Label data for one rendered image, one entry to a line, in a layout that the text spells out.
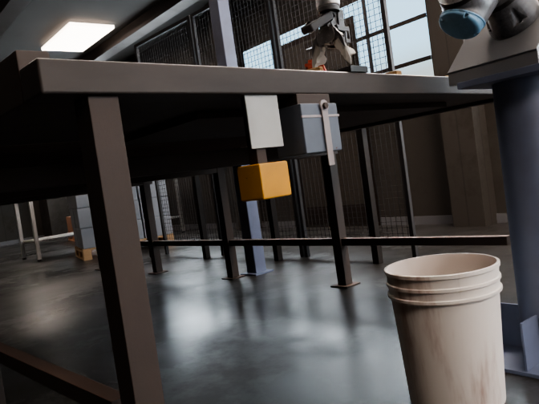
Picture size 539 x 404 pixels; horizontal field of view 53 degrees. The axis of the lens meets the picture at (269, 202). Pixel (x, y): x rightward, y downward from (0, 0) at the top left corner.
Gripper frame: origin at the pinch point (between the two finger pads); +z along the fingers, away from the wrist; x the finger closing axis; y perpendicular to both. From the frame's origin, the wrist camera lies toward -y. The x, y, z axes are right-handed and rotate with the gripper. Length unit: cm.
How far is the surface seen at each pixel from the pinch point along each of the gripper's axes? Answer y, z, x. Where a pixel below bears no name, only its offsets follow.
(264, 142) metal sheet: -50, 25, -20
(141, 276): -85, 49, -20
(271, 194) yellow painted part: -52, 37, -23
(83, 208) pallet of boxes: 131, 31, 493
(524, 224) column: 28, 54, -43
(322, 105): -32.7, 16.3, -23.3
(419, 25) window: 316, -100, 152
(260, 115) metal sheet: -51, 18, -20
